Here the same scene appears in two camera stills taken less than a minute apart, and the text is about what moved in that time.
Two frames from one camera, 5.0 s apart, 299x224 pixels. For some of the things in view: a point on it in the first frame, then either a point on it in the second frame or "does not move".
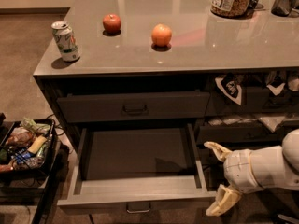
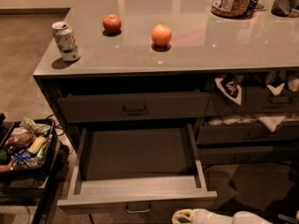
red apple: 111,23 does not move
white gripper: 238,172 to 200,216
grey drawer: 250,133 does not move
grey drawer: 137,167 does not move
